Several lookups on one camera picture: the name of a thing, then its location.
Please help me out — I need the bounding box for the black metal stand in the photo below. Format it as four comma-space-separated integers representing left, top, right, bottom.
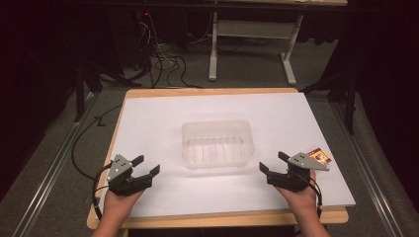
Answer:
299, 63, 360, 136
73, 60, 142, 123

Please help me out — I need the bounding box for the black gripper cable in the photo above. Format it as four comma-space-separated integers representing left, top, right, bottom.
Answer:
295, 173, 324, 219
91, 162, 114, 213

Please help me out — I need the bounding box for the person's right hand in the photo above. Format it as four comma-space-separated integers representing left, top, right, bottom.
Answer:
275, 170, 319, 212

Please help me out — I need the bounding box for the wooden table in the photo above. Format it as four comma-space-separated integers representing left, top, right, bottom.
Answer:
86, 87, 350, 231

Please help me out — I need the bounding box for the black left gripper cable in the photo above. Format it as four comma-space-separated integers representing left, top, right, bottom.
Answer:
91, 162, 114, 213

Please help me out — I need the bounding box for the white board sheet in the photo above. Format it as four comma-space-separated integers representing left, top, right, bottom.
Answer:
98, 92, 357, 219

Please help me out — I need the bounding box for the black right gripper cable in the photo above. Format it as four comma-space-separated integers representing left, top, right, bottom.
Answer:
295, 173, 324, 219

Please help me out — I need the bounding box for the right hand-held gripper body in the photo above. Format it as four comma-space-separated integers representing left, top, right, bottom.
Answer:
266, 152, 330, 194

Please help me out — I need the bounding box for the tangle of floor cables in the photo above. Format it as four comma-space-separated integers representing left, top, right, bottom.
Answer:
130, 11, 204, 90

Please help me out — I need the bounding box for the black floor cable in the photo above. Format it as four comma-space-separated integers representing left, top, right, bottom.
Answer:
70, 104, 124, 181

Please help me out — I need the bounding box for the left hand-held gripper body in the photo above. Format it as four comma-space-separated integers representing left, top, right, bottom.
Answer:
106, 153, 154, 198

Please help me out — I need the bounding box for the small red yellow packet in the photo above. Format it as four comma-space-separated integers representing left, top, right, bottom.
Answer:
306, 147, 332, 165

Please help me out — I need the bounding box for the white metal desk frame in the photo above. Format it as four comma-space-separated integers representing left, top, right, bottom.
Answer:
208, 12, 304, 87

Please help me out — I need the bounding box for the person's left hand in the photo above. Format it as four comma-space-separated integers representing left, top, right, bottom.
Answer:
103, 190, 145, 214

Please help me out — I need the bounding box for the metal floor rail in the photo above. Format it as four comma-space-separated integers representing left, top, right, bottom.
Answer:
329, 100, 410, 237
12, 92, 97, 237

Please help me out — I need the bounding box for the clear plastic container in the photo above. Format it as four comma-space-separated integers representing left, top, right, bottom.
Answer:
181, 119, 256, 170

